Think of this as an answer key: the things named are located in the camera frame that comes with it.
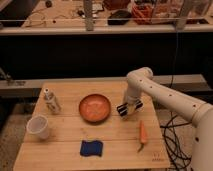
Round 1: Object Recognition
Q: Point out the small white bottle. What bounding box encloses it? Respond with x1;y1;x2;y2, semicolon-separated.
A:
44;88;61;114

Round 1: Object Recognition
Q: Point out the black floor cable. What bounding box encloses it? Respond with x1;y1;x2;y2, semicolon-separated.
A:
160;113;194;171

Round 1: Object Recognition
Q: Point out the black bag on bench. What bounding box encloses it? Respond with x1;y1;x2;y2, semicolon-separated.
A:
107;10;131;25

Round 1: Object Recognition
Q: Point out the blue folded cloth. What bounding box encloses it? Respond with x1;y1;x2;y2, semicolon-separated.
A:
80;140;103;157

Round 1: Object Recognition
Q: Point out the orange crate on bench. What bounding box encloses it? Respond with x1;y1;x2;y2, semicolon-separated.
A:
131;5;152;25

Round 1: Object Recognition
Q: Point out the orange carrot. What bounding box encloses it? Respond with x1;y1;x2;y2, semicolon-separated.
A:
138;120;147;153

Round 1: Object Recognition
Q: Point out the orange ceramic bowl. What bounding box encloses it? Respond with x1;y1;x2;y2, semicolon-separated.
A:
79;94;111;123

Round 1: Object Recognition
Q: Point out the grey metal post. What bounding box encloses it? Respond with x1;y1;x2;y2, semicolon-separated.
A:
83;0;94;31

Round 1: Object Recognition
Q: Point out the white ceramic cup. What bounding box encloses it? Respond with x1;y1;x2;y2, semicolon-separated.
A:
26;115;50;140

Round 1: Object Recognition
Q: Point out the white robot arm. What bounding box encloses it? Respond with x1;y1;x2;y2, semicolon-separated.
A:
124;67;213;171

